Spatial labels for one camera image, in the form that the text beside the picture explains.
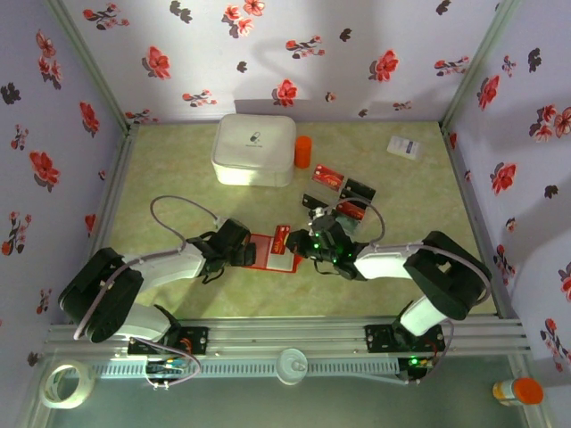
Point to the small white box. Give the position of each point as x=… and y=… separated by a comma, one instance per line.
x=403, y=147

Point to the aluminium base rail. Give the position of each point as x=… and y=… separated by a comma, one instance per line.
x=290, y=334

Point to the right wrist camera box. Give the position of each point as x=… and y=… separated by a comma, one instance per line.
x=319, y=213

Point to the red and black card packs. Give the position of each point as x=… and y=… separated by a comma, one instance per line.
x=332, y=194

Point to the red card holder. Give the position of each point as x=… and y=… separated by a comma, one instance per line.
x=281, y=263

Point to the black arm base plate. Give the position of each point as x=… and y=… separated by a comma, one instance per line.
x=379, y=339
x=198, y=341

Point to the orange-capped pill bottle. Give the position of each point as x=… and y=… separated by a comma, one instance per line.
x=528, y=391

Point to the small electronics board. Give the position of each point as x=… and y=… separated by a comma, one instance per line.
x=415, y=362
x=167, y=366

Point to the clear tape roll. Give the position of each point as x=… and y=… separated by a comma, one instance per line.
x=89, y=385

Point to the white plastic box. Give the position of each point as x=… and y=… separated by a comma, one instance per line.
x=254, y=151

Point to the white round lid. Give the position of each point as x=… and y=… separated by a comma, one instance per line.
x=290, y=367

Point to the aluminium frame post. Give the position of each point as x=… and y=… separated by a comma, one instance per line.
x=91, y=67
x=476, y=67

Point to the aluminium side rail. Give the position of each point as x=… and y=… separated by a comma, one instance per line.
x=117, y=178
x=461, y=178

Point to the red black-backed credit card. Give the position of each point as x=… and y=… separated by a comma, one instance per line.
x=357, y=196
x=313, y=200
x=282, y=238
x=362, y=187
x=328, y=176
x=350, y=211

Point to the orange cylinder bottle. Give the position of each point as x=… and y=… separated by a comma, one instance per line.
x=303, y=151

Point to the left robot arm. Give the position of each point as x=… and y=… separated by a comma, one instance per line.
x=102, y=294

